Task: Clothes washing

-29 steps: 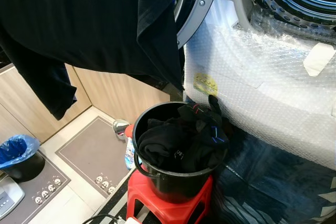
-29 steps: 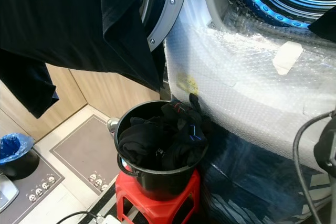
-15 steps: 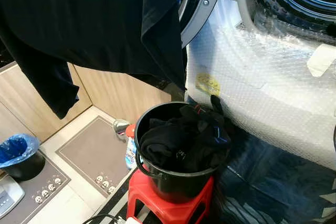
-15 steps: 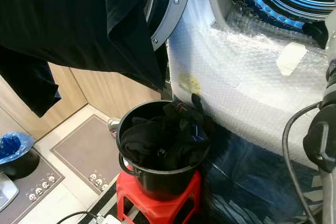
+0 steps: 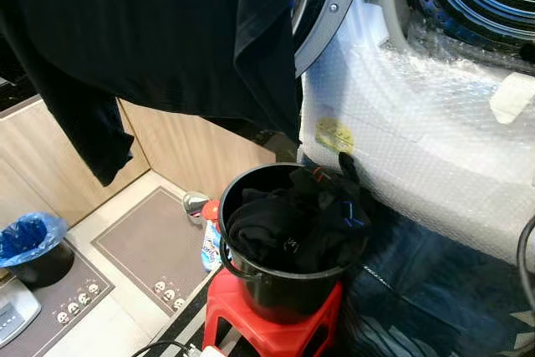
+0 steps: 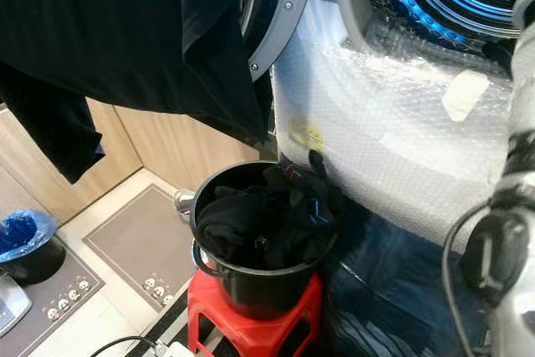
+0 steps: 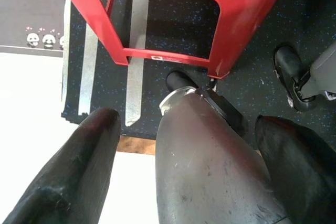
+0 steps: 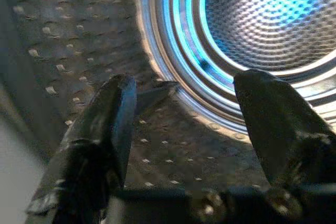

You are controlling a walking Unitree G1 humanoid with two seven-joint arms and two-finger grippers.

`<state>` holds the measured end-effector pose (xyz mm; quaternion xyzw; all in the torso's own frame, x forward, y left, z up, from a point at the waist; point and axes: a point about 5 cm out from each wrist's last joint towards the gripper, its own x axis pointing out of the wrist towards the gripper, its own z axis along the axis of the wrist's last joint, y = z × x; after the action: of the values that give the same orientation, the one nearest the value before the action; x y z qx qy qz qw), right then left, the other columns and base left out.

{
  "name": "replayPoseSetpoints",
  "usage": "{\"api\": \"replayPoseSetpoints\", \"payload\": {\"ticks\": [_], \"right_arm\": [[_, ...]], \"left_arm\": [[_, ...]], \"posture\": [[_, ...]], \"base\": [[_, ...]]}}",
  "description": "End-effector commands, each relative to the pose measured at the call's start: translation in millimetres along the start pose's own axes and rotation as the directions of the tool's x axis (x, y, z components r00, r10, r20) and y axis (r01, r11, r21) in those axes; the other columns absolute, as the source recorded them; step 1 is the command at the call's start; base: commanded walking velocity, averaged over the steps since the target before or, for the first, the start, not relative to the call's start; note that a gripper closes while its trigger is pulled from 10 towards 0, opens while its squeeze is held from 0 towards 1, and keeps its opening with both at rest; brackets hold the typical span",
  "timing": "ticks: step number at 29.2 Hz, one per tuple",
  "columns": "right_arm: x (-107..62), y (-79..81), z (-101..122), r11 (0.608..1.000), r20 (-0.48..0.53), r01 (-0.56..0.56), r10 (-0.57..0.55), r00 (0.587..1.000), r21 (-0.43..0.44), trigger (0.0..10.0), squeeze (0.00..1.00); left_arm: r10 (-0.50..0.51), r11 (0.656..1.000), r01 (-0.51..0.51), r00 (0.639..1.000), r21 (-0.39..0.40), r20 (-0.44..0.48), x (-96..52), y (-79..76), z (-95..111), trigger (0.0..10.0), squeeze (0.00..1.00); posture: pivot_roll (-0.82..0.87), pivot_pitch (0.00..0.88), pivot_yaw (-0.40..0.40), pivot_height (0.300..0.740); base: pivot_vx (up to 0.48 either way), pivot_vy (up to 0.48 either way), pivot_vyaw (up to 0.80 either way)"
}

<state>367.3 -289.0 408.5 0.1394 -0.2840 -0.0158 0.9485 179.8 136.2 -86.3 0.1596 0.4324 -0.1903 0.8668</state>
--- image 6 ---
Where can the grey skull-print floor mat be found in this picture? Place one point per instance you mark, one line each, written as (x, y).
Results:
(138, 240)
(63, 303)

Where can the grey round washer door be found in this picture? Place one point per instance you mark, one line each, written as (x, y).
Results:
(280, 22)

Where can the white power plug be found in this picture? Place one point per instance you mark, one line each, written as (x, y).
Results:
(175, 349)

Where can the black garment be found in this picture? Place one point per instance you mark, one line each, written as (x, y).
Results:
(134, 31)

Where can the bubble-wrapped white washing machine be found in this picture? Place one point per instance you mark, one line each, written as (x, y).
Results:
(376, 140)

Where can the white tape patch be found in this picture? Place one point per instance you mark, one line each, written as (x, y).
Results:
(465, 94)

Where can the black bin with blue bag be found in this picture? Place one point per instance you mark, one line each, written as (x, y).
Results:
(27, 240)

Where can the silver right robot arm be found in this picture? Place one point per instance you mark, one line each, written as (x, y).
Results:
(520, 198)

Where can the red plastic stool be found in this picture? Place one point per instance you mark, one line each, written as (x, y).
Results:
(234, 332)

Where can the yellow round sticker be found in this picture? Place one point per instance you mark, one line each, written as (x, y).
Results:
(306, 135)

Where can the shiny silver metal object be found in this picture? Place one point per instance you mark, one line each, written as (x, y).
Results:
(184, 201)

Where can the black plastic bucket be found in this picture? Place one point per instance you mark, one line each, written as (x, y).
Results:
(255, 288)

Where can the light wood cabinet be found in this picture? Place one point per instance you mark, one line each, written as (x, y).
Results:
(175, 144)

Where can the black clothes pile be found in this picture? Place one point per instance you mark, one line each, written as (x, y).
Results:
(259, 221)

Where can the white bathroom scale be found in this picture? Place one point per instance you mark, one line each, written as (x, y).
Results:
(12, 305)

